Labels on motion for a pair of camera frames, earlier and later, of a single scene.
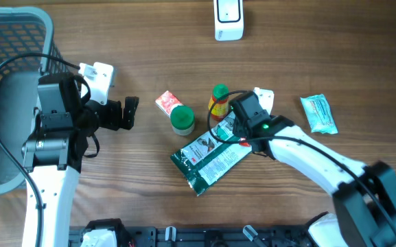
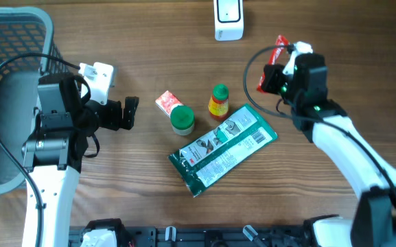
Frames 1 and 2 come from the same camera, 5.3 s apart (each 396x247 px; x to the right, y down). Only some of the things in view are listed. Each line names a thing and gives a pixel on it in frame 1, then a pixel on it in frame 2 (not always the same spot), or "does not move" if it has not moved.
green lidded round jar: (182, 120) does not move
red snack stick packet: (243, 142) -> (281, 40)
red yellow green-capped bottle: (220, 108) does not move
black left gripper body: (97, 115) does not move
